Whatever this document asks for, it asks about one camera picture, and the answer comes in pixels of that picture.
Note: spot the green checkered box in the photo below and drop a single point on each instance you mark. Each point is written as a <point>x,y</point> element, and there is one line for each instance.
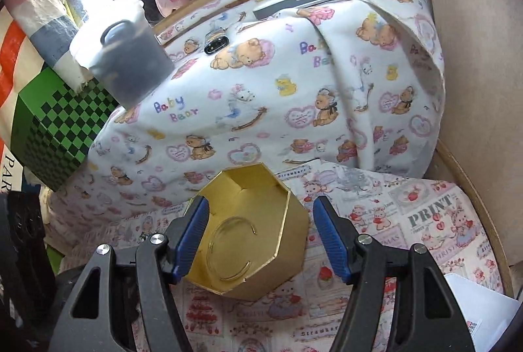
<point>53,131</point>

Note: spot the clear plastic container dark contents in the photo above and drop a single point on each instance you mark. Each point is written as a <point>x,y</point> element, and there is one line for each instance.
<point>130,65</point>

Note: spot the striped woven bag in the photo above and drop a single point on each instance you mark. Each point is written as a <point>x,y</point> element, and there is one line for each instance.
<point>36,16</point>

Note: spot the white paper sheet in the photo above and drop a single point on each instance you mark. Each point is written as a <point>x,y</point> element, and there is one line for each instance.
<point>478,307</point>

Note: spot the small black device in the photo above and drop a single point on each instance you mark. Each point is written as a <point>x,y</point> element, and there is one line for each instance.
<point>215,43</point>

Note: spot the gold octagonal box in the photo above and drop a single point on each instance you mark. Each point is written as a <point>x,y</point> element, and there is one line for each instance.
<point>253,213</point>

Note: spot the strawberry print pink cloth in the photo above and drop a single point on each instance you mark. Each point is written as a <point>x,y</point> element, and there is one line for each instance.
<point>408,221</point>

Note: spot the flat grey device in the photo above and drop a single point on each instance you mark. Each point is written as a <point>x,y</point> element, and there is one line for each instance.
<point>302,0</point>

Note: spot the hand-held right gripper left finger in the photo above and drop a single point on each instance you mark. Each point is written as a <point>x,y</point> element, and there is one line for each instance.
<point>192,237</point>

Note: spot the bear print white cloth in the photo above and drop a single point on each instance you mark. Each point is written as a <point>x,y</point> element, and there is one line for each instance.
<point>286,82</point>

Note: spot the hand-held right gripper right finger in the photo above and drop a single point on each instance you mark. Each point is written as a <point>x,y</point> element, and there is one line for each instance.
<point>331,241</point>

